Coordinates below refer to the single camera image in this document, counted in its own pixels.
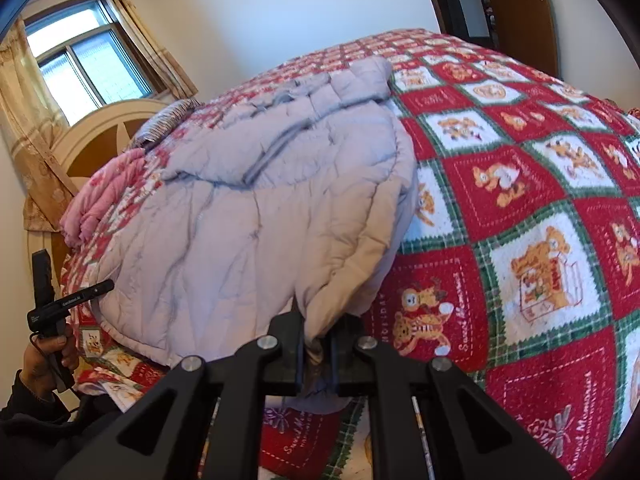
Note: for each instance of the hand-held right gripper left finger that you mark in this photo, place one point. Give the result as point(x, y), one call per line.
point(285, 360)

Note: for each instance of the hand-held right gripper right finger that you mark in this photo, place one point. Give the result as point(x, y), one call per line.
point(345, 360)

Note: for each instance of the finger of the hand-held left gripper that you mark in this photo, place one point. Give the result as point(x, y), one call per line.
point(104, 288)

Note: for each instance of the lilac quilted puffer jacket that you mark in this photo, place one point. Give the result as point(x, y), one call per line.
point(250, 235)

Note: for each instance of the person's left forearm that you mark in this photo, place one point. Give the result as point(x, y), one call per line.
point(40, 435)

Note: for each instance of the person's left hand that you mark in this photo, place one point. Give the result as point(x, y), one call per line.
point(37, 365)

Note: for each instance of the folded pink quilt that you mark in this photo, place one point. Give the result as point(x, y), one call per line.
point(95, 200)

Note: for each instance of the cream and brown headboard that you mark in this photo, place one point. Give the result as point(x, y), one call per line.
point(90, 135)

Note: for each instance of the striped pillow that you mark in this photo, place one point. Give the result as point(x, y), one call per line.
point(170, 117)

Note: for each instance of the beige patterned curtain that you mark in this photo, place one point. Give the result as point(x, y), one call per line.
point(25, 110)
point(150, 40)

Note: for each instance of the window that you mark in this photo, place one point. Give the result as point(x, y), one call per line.
point(100, 70)

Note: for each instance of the red checkered printed bedspread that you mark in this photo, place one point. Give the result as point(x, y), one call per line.
point(525, 185)

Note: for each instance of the brown wooden door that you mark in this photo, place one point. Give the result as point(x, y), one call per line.
point(515, 10)

